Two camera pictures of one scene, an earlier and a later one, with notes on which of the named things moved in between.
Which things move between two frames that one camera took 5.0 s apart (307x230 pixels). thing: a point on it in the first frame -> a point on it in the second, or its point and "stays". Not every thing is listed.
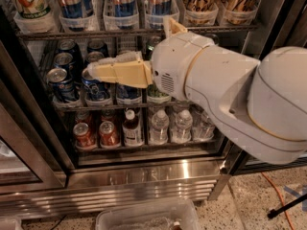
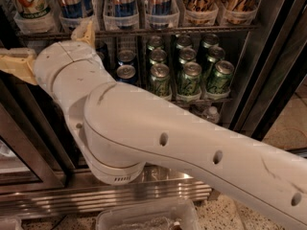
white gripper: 173,64 -> 54,60
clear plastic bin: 149,215 stays
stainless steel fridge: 70,140 stays
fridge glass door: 256,19 stays
